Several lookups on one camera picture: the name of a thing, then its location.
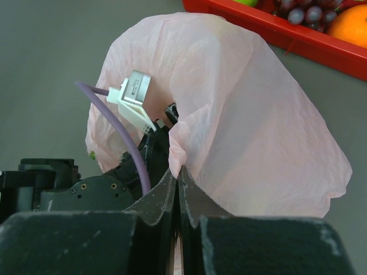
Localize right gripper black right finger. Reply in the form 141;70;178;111
177;167;355;274

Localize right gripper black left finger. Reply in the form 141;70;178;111
1;171;177;274

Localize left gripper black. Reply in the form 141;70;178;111
115;103;178;201

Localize pink plastic bag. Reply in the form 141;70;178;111
96;13;352;218

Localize orange fruit lower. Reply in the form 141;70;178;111
326;4;366;48

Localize red plastic tray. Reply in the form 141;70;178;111
182;0;366;81

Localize green apple lower left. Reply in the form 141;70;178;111
234;0;258;7

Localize purple grapes in tray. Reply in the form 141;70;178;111
272;0;343;32

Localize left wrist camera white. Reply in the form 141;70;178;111
107;70;157;133

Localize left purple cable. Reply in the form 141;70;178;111
74;80;151;196

